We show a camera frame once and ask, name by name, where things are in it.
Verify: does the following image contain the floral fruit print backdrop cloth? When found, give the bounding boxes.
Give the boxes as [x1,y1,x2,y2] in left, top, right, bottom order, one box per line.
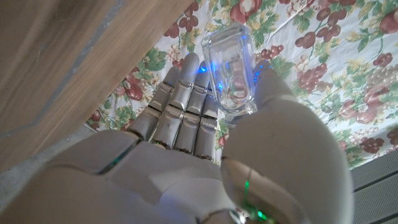
[85,0,398,170]

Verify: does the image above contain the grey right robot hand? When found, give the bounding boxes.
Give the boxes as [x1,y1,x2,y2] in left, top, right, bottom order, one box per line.
[0,52,355,224]

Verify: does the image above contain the clear glass salt shaker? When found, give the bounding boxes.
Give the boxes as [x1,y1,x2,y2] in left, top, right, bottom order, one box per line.
[201,22,259,125]

